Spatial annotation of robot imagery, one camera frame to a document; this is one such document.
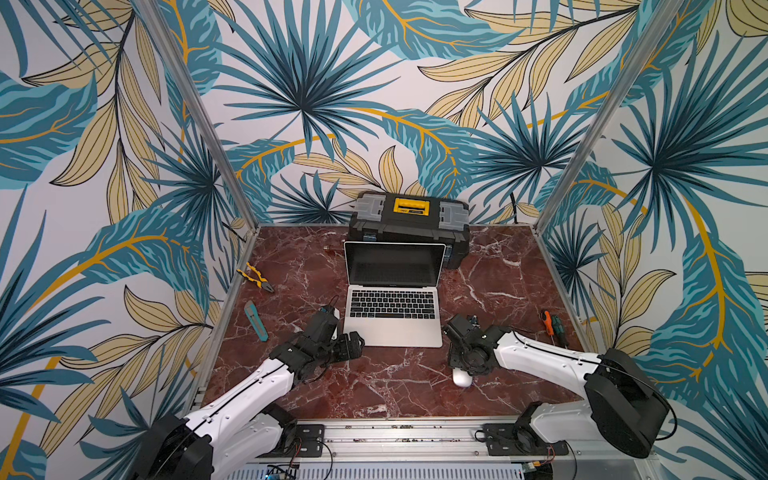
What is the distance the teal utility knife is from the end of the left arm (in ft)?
0.97

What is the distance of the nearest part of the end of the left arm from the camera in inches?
26.5

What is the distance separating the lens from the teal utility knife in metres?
0.92
